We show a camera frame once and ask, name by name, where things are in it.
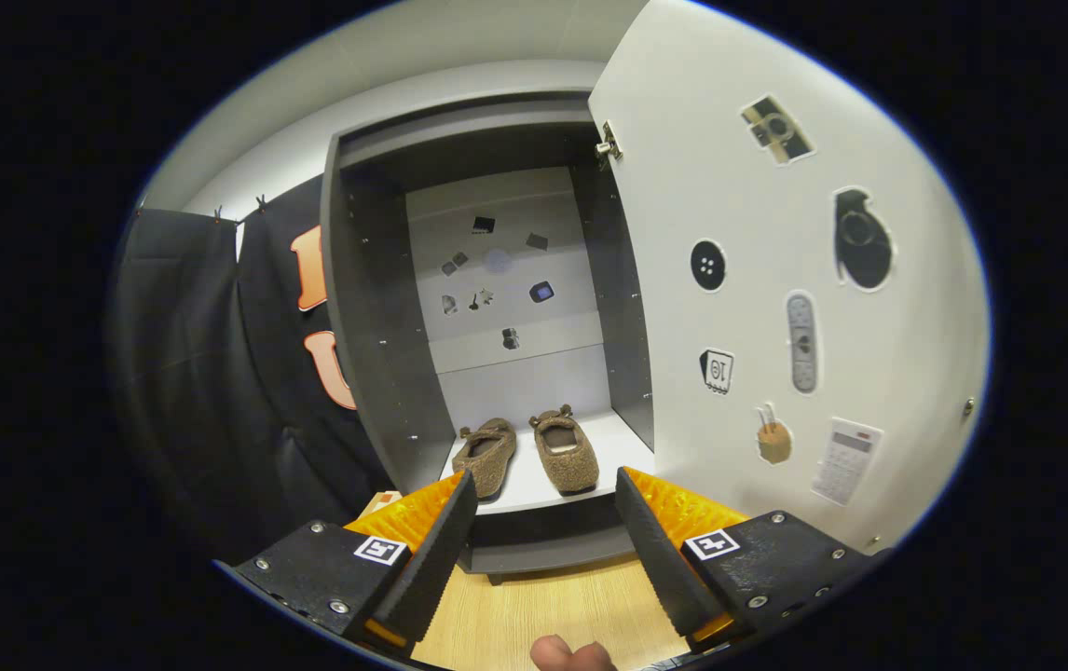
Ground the white cabinet shelf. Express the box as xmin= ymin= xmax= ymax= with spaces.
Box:
xmin=439 ymin=410 xmax=656 ymax=516

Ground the grey shoe cabinet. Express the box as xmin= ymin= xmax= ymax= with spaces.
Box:
xmin=320 ymin=89 xmax=656 ymax=586

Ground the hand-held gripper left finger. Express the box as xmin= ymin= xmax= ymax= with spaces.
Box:
xmin=214 ymin=469 xmax=480 ymax=658

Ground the brown fuzzy shoe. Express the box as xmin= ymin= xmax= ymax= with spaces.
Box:
xmin=451 ymin=418 xmax=518 ymax=501
xmin=529 ymin=404 xmax=601 ymax=496

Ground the beige shoe cabinet door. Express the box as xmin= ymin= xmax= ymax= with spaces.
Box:
xmin=587 ymin=0 xmax=992 ymax=555

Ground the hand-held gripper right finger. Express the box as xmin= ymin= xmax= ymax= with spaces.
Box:
xmin=615 ymin=466 xmax=875 ymax=653

